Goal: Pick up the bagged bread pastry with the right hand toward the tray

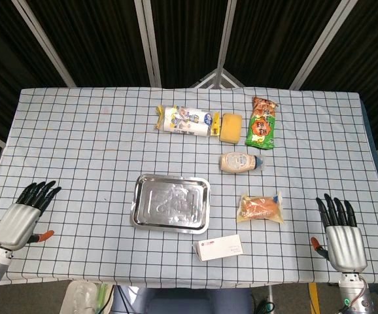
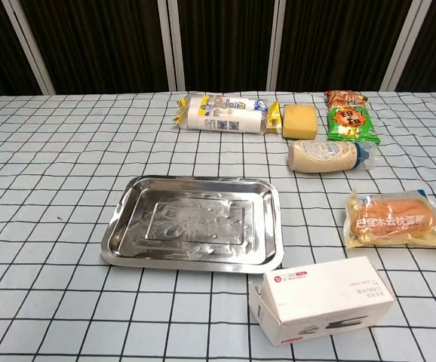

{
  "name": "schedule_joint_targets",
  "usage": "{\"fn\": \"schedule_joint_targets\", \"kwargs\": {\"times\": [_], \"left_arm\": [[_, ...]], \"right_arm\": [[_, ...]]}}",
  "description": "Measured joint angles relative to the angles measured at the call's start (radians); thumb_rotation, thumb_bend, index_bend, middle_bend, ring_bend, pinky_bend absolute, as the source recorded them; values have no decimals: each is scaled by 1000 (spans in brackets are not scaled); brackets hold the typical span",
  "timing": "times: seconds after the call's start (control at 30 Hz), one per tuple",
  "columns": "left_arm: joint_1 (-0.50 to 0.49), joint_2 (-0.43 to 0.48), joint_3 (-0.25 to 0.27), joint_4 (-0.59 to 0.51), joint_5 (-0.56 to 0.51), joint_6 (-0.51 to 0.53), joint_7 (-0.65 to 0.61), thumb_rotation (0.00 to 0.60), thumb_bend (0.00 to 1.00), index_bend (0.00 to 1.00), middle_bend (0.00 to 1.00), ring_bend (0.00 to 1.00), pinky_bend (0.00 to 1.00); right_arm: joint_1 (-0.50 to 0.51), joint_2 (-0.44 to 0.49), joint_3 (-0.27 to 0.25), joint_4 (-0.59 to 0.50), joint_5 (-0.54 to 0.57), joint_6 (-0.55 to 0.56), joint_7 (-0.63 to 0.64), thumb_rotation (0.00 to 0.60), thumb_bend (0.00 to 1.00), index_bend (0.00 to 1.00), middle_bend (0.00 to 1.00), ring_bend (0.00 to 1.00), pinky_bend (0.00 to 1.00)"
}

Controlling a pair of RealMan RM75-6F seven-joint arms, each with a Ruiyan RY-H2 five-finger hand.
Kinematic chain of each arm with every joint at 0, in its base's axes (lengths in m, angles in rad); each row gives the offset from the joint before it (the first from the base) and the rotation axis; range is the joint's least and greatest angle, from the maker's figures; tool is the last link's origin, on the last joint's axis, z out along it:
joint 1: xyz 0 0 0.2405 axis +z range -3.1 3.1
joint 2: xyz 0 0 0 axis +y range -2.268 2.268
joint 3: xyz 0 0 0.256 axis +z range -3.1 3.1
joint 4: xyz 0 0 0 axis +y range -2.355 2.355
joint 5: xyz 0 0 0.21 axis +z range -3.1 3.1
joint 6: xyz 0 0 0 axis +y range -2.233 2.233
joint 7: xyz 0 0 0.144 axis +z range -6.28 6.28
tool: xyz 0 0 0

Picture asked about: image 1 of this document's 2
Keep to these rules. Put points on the silver metal tray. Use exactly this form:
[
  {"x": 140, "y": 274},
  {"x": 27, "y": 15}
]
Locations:
[{"x": 171, "y": 207}]

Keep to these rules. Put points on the white small paper box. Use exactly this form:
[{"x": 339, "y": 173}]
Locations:
[{"x": 218, "y": 251}]

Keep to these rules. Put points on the dark folding screen partition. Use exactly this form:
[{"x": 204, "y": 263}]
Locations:
[{"x": 104, "y": 39}]

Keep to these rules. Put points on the blue checkered tablecloth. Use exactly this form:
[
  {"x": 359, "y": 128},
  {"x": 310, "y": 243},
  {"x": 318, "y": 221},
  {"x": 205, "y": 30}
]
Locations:
[{"x": 94, "y": 147}]

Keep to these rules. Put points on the packaged bread in clear wrapper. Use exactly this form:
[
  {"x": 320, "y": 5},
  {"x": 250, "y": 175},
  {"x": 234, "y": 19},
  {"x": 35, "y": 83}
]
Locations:
[{"x": 261, "y": 207}]

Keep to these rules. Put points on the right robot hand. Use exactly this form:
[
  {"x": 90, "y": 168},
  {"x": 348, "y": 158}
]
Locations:
[{"x": 344, "y": 242}]

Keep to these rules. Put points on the yellow sponge block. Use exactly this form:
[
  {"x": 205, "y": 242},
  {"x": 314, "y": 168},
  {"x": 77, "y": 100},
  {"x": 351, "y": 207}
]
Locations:
[{"x": 231, "y": 128}]

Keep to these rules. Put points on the green orange snack bag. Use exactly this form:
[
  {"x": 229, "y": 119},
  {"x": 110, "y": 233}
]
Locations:
[{"x": 262, "y": 126}]

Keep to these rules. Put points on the beige sauce squeeze bottle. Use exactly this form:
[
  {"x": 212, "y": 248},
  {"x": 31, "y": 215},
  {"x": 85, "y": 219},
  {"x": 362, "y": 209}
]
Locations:
[{"x": 239, "y": 162}]

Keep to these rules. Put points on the blue chair seat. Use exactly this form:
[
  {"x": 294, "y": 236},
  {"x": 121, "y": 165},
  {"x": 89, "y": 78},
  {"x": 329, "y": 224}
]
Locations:
[{"x": 189, "y": 301}]

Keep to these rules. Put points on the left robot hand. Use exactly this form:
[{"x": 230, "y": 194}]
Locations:
[{"x": 19, "y": 222}]

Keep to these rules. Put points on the clear plastic bag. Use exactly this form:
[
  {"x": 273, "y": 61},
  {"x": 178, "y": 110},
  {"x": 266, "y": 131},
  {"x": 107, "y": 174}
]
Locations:
[{"x": 79, "y": 297}]

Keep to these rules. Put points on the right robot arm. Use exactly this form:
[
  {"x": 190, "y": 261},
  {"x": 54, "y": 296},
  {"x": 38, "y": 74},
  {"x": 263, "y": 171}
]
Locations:
[{"x": 352, "y": 292}]

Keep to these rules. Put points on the white yellow snack package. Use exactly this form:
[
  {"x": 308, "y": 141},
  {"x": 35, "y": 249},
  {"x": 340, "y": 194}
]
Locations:
[{"x": 185, "y": 121}]

